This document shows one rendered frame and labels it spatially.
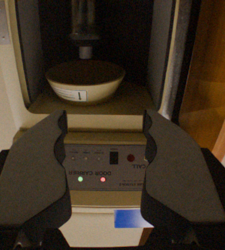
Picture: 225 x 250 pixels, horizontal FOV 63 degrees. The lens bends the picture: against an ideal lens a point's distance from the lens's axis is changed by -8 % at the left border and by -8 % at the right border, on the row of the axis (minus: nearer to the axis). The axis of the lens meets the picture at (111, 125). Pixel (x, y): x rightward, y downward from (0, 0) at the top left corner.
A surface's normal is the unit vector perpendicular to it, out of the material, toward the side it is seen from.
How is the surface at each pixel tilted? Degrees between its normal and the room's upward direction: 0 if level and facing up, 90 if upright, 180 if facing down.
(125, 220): 90
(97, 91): 66
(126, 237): 90
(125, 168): 135
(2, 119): 90
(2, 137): 90
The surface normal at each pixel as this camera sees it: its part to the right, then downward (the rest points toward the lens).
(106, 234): 0.01, 0.56
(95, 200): 0.03, -0.19
